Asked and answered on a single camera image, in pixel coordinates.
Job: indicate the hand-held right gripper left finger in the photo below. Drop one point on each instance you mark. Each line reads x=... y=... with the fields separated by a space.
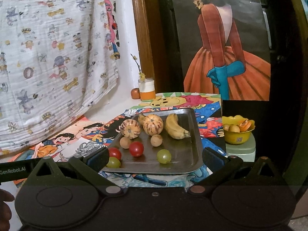
x=98 y=159

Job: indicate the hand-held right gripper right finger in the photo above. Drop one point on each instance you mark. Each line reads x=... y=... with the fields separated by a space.
x=211 y=158

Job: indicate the green grape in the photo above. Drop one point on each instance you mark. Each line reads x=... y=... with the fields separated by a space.
x=164 y=156
x=114 y=163

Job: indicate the red cherry tomato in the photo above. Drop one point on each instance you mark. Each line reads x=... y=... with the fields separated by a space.
x=116 y=153
x=136 y=149

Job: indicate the brown longan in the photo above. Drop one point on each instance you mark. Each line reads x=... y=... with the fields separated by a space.
x=234 y=128
x=156 y=140
x=125 y=142

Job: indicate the metal tray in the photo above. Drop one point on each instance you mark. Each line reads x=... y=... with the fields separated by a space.
x=178 y=158

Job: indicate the striped pepino melon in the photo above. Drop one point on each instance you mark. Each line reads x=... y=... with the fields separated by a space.
x=130 y=128
x=153 y=124

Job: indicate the yellow banana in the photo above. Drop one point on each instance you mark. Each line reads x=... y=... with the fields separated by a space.
x=174 y=127

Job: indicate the person's left hand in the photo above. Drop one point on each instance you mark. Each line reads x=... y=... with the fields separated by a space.
x=4 y=209

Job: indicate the pale green stool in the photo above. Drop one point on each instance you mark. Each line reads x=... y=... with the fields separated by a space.
x=240 y=152

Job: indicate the yellow plastic bowl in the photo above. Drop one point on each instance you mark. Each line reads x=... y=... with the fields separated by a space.
x=237 y=138

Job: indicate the orange peel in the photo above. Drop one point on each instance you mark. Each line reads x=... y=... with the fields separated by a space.
x=245 y=125

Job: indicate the yellow bear drawing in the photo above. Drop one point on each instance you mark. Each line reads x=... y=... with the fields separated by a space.
x=163 y=101

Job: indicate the small orange-red fruit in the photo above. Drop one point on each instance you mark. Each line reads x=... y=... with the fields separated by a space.
x=135 y=93

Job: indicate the white and orange cup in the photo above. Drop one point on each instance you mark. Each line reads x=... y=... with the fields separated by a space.
x=146 y=91

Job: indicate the yellow flower twig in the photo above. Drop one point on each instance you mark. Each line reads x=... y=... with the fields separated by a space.
x=142 y=76

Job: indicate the white printed blanket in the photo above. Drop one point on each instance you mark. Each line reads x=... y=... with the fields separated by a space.
x=48 y=53

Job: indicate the wall poster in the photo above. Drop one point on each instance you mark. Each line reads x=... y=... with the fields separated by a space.
x=216 y=53

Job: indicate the pink cartoon wall sticker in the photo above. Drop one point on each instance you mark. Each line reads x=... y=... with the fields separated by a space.
x=112 y=28

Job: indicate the brown wooden door frame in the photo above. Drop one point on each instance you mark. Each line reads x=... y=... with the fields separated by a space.
x=142 y=28

